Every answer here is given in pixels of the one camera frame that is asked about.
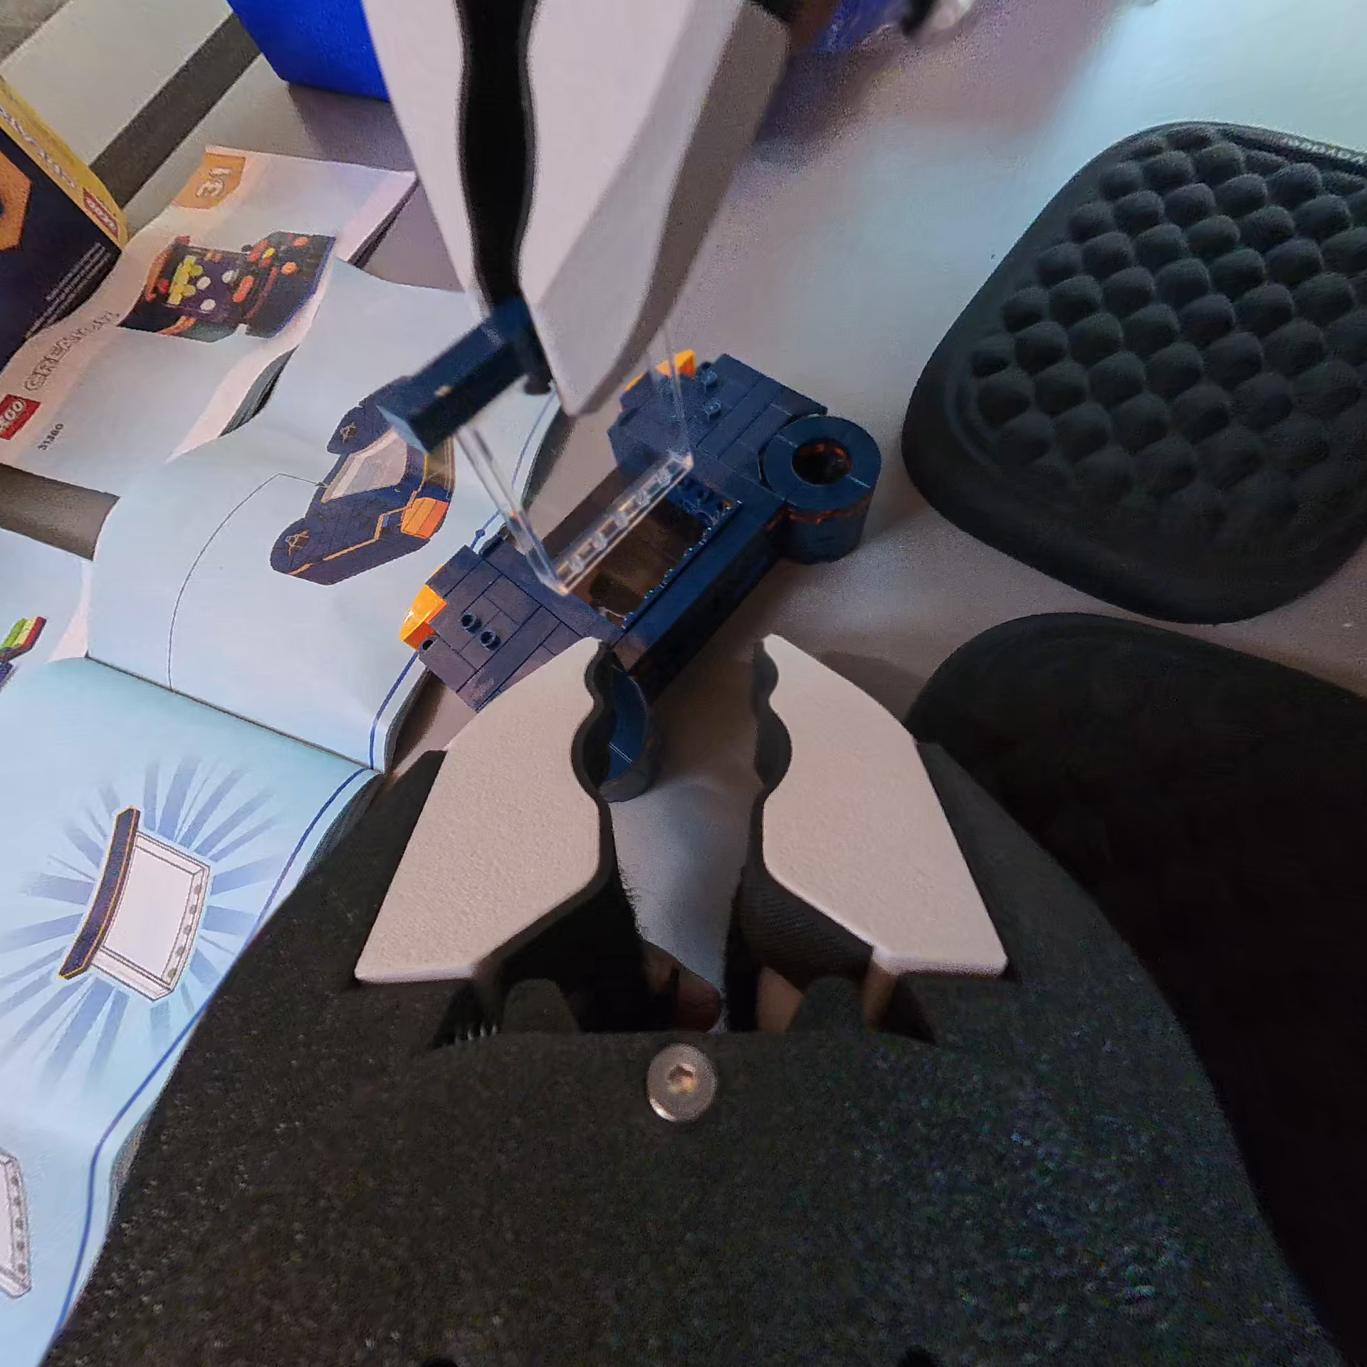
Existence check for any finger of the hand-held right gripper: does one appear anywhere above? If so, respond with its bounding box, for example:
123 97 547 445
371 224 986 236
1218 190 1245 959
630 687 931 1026
362 0 534 313
514 0 794 420

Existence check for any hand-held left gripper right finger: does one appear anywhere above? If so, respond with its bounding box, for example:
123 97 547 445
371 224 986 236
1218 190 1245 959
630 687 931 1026
747 637 1011 979

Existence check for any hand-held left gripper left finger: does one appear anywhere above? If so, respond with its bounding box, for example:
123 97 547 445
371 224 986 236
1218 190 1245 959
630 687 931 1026
352 638 615 987

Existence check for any dark blue brick console model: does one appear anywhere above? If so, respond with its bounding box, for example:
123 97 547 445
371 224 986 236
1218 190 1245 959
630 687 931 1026
401 352 884 805

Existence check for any dark blue brick plate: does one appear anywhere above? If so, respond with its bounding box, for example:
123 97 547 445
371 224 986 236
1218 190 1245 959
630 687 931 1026
378 297 553 452

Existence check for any transparent brick window panel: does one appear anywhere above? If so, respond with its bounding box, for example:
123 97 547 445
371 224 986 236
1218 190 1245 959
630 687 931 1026
459 332 698 599

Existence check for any large blue plastic bin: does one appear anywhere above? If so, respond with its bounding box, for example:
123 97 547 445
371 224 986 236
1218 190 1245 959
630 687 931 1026
227 0 393 103

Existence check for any arcade cover instruction booklet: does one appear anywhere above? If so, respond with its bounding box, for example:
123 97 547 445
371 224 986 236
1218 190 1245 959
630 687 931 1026
0 144 421 494

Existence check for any yellow blue brick set box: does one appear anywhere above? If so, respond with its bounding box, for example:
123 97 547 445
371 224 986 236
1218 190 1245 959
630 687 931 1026
0 75 131 373

